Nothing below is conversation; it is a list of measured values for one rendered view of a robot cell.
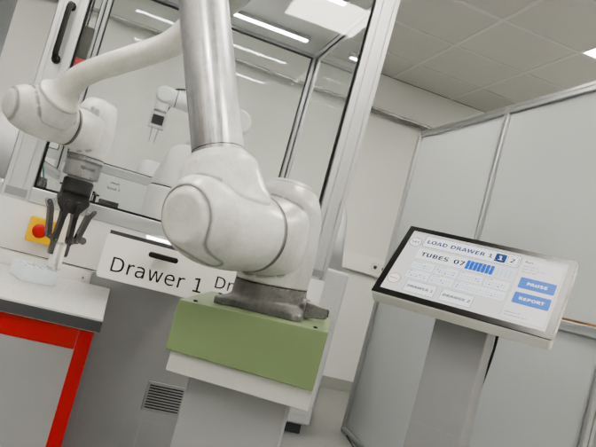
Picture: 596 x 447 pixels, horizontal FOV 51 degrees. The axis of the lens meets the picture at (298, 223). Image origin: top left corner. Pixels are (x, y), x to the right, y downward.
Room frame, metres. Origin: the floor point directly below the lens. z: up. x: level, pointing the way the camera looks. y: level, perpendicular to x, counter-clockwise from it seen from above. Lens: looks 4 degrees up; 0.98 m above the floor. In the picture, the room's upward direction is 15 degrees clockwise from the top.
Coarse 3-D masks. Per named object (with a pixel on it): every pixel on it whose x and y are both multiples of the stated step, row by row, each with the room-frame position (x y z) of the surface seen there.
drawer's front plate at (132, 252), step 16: (112, 240) 1.56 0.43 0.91; (128, 240) 1.57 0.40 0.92; (112, 256) 1.56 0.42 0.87; (128, 256) 1.57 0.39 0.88; (144, 256) 1.58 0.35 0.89; (176, 256) 1.60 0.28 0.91; (112, 272) 1.57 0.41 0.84; (128, 272) 1.58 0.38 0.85; (160, 272) 1.60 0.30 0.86; (176, 272) 1.61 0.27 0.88; (192, 272) 1.62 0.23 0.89; (208, 272) 1.63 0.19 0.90; (160, 288) 1.60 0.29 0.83; (176, 288) 1.61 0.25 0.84; (192, 288) 1.62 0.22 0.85; (208, 288) 1.63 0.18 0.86
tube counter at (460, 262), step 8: (456, 256) 1.91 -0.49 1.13; (456, 264) 1.88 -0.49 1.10; (464, 264) 1.88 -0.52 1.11; (472, 264) 1.87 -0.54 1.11; (480, 264) 1.86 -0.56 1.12; (488, 264) 1.86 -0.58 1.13; (480, 272) 1.84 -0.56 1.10; (488, 272) 1.84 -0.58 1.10; (496, 272) 1.83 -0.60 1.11; (504, 272) 1.82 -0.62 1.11; (512, 272) 1.82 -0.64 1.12; (512, 280) 1.80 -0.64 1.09
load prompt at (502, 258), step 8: (424, 240) 1.99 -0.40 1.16; (432, 240) 1.98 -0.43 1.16; (440, 240) 1.97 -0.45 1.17; (448, 240) 1.97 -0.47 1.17; (440, 248) 1.95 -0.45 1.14; (448, 248) 1.94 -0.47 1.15; (456, 248) 1.93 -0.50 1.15; (464, 248) 1.93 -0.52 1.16; (472, 248) 1.92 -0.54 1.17; (480, 248) 1.91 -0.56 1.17; (472, 256) 1.90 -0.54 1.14; (480, 256) 1.89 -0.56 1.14; (488, 256) 1.88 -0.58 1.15; (496, 256) 1.88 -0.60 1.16; (504, 256) 1.87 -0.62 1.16; (512, 256) 1.86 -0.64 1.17; (520, 256) 1.86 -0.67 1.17; (504, 264) 1.85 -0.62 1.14; (512, 264) 1.84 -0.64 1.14
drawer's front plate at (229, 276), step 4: (220, 272) 1.96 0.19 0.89; (224, 272) 1.96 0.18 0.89; (228, 272) 1.96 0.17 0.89; (232, 272) 1.97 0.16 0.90; (236, 272) 1.97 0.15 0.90; (216, 276) 1.95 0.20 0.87; (220, 276) 1.96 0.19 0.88; (224, 276) 1.96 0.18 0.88; (228, 276) 1.96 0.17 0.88; (232, 276) 1.97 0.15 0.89; (220, 280) 1.96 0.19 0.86; (228, 280) 1.96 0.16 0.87; (232, 280) 1.97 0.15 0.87; (216, 284) 1.96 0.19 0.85; (220, 284) 1.96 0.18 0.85; (216, 288) 1.96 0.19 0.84; (224, 288) 1.96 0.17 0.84; (220, 292) 1.96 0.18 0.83; (224, 292) 1.96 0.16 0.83; (228, 292) 1.97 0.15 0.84
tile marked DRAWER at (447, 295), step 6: (444, 288) 1.82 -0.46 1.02; (444, 294) 1.81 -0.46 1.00; (450, 294) 1.80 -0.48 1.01; (456, 294) 1.80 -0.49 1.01; (462, 294) 1.79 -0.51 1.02; (468, 294) 1.79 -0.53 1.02; (444, 300) 1.79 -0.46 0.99; (450, 300) 1.79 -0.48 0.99; (456, 300) 1.78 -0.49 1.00; (462, 300) 1.78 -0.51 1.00; (468, 300) 1.78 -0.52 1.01; (468, 306) 1.76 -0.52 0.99
